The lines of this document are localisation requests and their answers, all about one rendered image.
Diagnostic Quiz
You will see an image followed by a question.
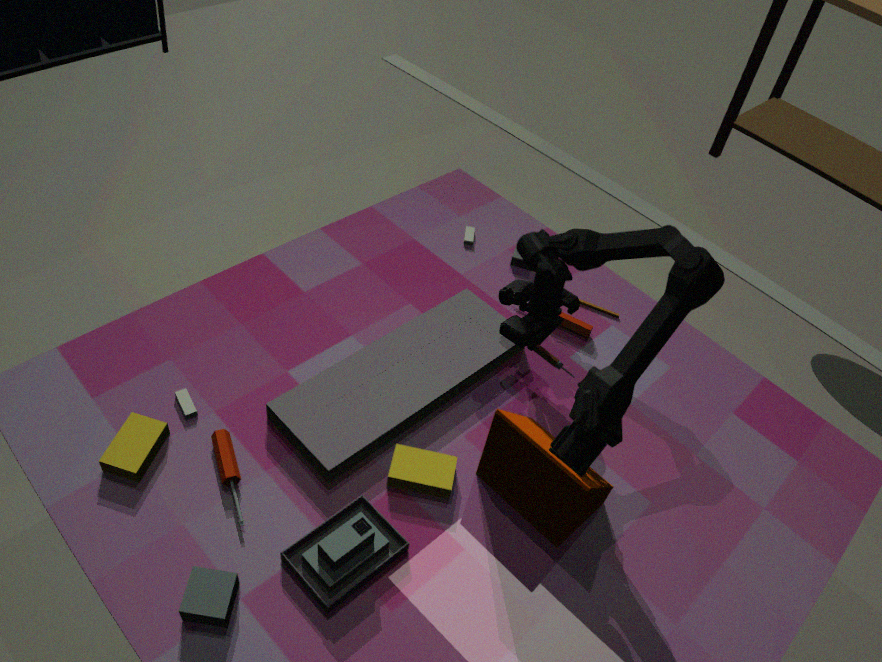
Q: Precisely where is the orange-handled awl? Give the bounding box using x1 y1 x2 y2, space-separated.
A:
558 312 593 339
211 429 244 526

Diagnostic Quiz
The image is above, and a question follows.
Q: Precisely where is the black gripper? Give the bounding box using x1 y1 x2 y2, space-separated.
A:
499 284 580 351

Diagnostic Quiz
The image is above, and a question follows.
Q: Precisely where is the orange-brown hexagonal tool handle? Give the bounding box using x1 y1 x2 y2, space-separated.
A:
533 344 575 378

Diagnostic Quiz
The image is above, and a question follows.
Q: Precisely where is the grey rectangular panel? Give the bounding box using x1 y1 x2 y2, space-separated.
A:
266 288 525 483

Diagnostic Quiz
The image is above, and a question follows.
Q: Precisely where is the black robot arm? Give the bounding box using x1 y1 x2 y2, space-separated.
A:
499 225 725 476

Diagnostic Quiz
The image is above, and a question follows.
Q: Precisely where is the yellow rectangular block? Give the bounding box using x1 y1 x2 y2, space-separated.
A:
98 412 170 483
387 443 458 499

